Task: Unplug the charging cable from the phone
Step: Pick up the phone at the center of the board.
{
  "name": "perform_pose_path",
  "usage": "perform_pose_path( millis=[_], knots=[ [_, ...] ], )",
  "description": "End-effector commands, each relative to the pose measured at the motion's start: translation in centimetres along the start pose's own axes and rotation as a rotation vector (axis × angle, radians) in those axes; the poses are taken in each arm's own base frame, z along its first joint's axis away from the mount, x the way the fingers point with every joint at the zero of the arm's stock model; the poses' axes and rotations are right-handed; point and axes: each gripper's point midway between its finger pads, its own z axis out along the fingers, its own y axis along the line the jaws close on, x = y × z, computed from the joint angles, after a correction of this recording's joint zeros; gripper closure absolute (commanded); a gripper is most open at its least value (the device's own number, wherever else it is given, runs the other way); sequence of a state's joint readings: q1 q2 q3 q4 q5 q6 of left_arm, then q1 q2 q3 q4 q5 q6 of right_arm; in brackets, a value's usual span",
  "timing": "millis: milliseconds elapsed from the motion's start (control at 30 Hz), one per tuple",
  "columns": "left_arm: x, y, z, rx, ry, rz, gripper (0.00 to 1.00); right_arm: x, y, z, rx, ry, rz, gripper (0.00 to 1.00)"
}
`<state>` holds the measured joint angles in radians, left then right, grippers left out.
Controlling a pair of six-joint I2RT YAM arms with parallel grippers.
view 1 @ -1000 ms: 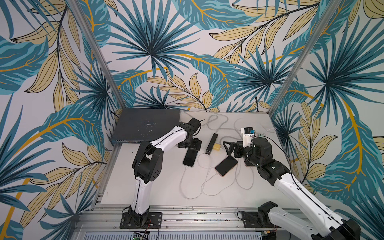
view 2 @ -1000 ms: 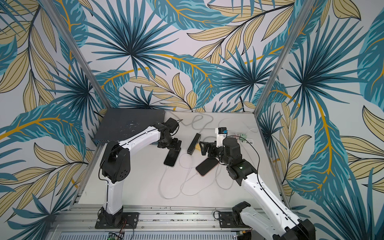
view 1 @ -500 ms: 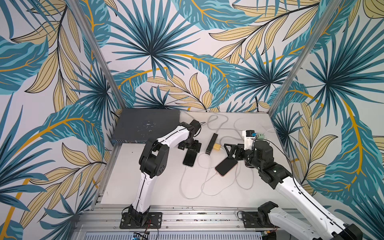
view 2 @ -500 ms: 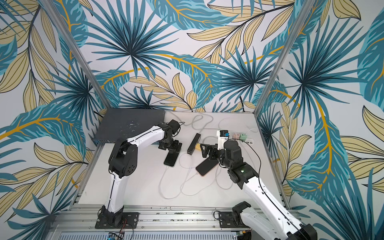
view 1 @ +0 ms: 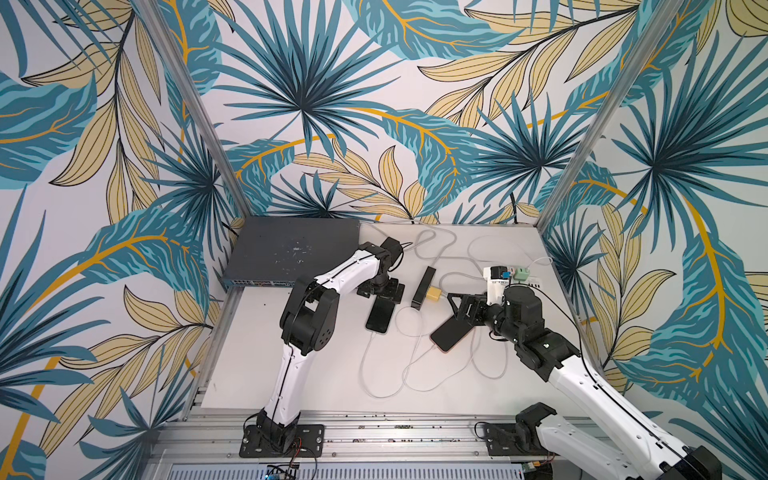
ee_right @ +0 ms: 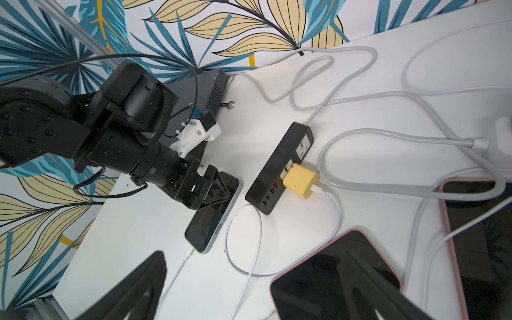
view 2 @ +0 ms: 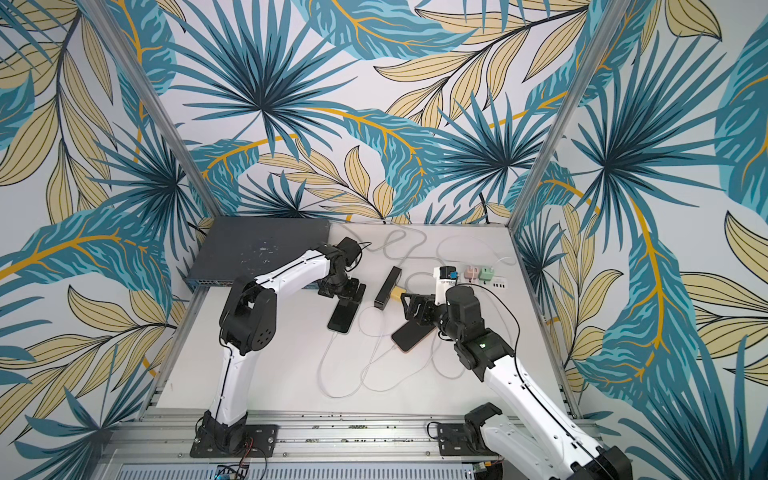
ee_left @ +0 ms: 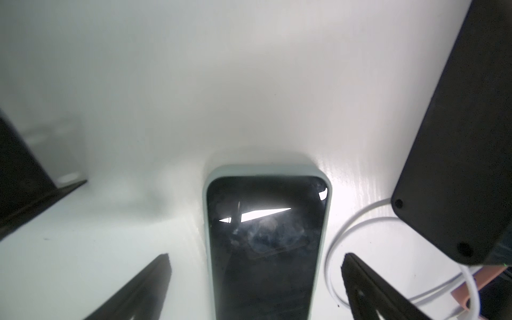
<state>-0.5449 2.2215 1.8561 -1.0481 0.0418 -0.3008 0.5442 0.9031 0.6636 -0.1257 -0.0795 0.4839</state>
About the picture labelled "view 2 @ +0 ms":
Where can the green plug adapter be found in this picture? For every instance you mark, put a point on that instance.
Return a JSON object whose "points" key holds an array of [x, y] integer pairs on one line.
{"points": [[486, 274]]}

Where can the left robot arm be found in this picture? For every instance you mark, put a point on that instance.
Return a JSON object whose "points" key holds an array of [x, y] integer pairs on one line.
{"points": [[248, 323]]}

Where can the yellow charger adapter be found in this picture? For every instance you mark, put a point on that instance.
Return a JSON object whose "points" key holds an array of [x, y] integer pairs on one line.
{"points": [[397, 293]]}

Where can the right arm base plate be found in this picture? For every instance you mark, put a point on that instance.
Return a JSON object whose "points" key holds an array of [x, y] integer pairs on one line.
{"points": [[459, 440]]}

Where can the black phone grey case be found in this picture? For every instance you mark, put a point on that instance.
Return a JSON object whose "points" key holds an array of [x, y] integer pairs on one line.
{"points": [[343, 316]]}

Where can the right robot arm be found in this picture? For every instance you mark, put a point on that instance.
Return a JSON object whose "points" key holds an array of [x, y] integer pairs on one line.
{"points": [[553, 445]]}

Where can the aluminium rail frame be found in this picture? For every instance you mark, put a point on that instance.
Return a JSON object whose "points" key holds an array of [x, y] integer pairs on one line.
{"points": [[308, 446]]}

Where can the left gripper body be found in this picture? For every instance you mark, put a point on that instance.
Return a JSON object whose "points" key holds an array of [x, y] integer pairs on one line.
{"points": [[343, 286]]}

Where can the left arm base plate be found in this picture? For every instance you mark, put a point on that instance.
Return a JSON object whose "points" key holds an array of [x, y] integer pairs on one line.
{"points": [[250, 440]]}

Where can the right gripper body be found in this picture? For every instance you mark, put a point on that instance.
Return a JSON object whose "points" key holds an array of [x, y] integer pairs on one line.
{"points": [[420, 310]]}

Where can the white power strip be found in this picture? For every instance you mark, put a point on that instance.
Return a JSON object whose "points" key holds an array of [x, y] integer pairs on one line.
{"points": [[495, 283]]}

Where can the black phone pink case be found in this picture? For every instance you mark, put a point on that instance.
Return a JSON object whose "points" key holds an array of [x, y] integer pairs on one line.
{"points": [[410, 334]]}

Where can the pink plug adapter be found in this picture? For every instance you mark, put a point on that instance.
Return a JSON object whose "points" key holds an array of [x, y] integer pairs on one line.
{"points": [[471, 273]]}

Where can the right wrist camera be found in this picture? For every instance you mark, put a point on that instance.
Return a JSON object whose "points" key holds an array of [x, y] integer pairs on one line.
{"points": [[445, 278]]}

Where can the black power bank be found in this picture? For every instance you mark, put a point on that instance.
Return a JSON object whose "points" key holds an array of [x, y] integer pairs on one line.
{"points": [[384, 294]]}

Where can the grey network switch box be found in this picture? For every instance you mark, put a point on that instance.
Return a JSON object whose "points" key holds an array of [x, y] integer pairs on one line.
{"points": [[251, 246]]}

